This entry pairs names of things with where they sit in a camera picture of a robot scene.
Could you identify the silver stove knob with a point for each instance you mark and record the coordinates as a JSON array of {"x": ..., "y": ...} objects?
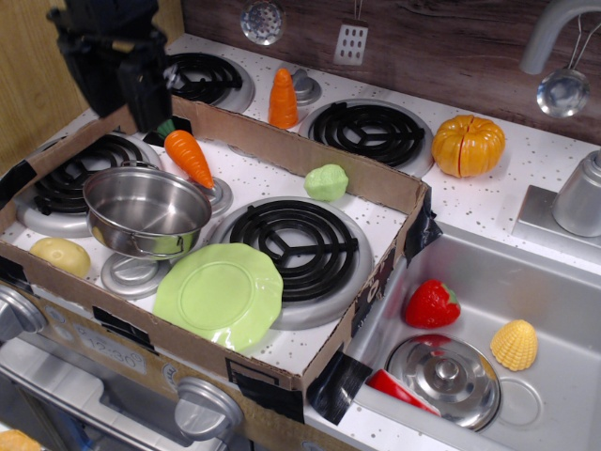
[
  {"x": 204, "y": 411},
  {"x": 18, "y": 315}
]

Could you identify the silver round stove cap middle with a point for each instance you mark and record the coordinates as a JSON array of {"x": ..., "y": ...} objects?
[{"x": 220, "y": 196}]

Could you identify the silver faucet spout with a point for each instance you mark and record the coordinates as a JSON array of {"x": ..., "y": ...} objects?
[{"x": 556, "y": 15}]

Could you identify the silver stove knob left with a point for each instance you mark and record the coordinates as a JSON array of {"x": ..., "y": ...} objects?
[{"x": 18, "y": 315}]

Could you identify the red toy pepper piece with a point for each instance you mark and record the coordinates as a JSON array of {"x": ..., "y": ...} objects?
[{"x": 388, "y": 384}]

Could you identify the silver round stove cap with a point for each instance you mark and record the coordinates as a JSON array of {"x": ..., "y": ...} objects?
[
  {"x": 307, "y": 89},
  {"x": 220, "y": 196},
  {"x": 133, "y": 278}
]

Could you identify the yellow toy at corner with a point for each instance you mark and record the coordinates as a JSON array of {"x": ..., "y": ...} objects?
[{"x": 15, "y": 440}]

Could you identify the stainless steel pot lid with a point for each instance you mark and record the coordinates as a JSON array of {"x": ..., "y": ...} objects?
[{"x": 450, "y": 375}]

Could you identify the black front left burner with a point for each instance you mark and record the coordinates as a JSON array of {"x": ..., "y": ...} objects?
[{"x": 55, "y": 206}]

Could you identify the orange toy carrot cone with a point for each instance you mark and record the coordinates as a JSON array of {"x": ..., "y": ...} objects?
[{"x": 283, "y": 109}]

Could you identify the black front right burner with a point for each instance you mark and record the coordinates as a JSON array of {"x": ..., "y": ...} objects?
[{"x": 323, "y": 256}]

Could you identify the silver stove knob right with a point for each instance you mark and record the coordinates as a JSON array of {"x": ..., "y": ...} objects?
[{"x": 204, "y": 411}]

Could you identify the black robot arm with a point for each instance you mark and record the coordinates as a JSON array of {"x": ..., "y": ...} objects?
[{"x": 116, "y": 56}]

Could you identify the silver round stove cap front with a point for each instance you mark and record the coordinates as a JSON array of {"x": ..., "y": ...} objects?
[{"x": 133, "y": 278}]

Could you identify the orange toy pumpkin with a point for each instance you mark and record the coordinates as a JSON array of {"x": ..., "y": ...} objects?
[{"x": 468, "y": 146}]

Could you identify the black back right burner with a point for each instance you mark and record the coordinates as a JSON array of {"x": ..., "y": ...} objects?
[{"x": 380, "y": 130}]

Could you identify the hanging silver skimmer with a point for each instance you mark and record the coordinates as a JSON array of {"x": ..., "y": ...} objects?
[{"x": 262, "y": 21}]

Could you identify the silver round stove cap back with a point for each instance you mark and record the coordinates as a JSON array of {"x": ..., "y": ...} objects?
[{"x": 307, "y": 89}]

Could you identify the silver sink basin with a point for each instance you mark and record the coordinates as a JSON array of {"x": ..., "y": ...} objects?
[{"x": 554, "y": 404}]

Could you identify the hanging silver ladle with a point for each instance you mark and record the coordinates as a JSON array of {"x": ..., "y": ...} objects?
[{"x": 566, "y": 91}]

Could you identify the light green toy broccoli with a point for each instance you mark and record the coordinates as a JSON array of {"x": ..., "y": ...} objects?
[{"x": 326, "y": 183}]

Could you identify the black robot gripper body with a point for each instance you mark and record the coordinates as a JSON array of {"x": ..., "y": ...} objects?
[{"x": 144, "y": 87}]

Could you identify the silver faucet handle base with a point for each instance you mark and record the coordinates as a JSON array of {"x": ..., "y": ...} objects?
[{"x": 567, "y": 221}]

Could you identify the light green plastic plate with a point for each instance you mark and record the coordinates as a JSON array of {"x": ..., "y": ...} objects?
[{"x": 228, "y": 293}]

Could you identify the black back left burner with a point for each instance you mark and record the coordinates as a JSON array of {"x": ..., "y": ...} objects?
[{"x": 212, "y": 79}]

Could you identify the black burner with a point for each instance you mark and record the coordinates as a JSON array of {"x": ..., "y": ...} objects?
[
  {"x": 380, "y": 130},
  {"x": 212, "y": 79},
  {"x": 55, "y": 206},
  {"x": 323, "y": 256}
]

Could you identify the yellow toy potato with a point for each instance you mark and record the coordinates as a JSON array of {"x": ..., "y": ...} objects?
[{"x": 63, "y": 254}]

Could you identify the hanging silver spatula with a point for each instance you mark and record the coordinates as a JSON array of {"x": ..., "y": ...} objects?
[{"x": 351, "y": 39}]

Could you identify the brown cardboard fence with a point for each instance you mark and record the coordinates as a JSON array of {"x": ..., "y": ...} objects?
[{"x": 369, "y": 181}]

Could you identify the red toy strawberry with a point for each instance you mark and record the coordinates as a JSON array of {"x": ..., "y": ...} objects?
[{"x": 432, "y": 305}]

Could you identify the yellow toy corn piece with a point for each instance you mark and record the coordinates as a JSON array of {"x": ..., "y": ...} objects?
[{"x": 515, "y": 345}]

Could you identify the orange toy carrot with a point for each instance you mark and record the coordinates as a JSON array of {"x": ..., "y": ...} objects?
[{"x": 184, "y": 150}]

